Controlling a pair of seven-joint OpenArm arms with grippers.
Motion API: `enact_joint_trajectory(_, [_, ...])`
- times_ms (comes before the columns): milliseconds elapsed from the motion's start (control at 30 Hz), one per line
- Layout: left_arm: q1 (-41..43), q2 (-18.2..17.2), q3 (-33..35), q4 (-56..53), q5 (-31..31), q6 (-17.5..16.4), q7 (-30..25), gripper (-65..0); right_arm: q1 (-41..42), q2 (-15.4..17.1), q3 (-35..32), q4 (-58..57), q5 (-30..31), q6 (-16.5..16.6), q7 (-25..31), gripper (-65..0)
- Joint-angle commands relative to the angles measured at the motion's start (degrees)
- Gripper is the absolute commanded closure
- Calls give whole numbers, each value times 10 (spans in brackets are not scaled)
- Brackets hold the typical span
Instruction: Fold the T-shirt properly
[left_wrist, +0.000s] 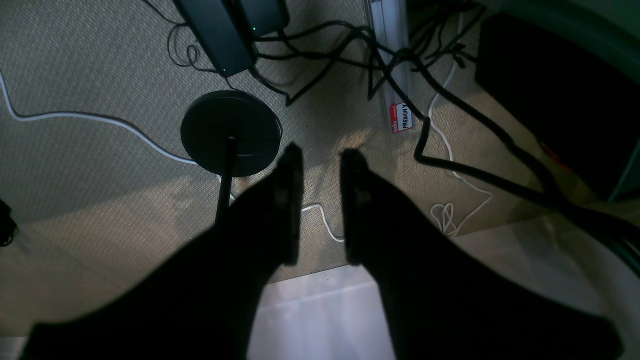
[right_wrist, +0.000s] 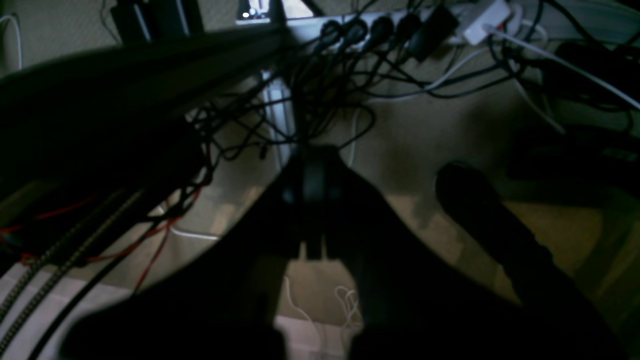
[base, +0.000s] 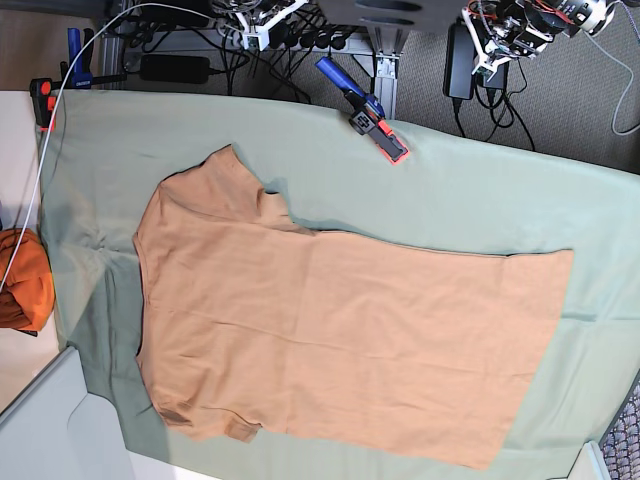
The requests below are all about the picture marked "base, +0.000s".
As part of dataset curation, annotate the aluminium frame post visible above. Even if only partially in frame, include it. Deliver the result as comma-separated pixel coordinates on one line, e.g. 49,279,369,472
352,27,408,120

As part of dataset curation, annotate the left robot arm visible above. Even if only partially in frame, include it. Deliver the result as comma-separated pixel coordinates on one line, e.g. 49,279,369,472
461,0,615,80

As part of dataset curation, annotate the tan orange T-shirt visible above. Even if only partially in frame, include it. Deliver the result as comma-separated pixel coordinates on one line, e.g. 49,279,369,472
133,147,573,469

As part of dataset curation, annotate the power strip with plugs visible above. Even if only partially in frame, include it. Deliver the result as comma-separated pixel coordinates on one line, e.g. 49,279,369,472
216,23,355,52

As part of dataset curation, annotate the black power adapter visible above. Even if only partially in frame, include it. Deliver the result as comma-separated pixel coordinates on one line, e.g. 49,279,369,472
443,23,476,100

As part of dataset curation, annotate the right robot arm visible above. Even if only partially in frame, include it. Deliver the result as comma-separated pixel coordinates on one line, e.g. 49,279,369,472
209,0,310,51

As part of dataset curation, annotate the sage green table cloth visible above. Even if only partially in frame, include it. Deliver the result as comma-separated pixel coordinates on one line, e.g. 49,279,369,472
40,91,639,479

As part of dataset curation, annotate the blue clamp at table corner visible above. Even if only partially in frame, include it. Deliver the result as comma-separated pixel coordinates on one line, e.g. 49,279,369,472
29,28,127,132

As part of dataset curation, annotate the blue clamp with orange pad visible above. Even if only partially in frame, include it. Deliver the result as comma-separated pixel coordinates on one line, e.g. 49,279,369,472
315,56,409,164

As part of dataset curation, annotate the grey cable on floor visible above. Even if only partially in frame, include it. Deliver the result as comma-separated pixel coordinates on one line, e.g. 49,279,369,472
582,29,640,135

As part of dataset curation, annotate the folded dark orange garment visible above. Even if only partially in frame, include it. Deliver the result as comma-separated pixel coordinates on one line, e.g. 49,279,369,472
1,228,55,332

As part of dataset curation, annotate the white cable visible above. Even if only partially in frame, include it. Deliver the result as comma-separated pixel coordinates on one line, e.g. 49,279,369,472
0,0,211,292

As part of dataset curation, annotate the black power brick left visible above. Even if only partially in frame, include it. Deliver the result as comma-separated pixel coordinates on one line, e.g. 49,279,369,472
139,55,210,84

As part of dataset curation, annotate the grey plastic bin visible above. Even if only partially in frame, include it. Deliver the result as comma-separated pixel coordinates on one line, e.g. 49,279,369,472
1,347,134,479

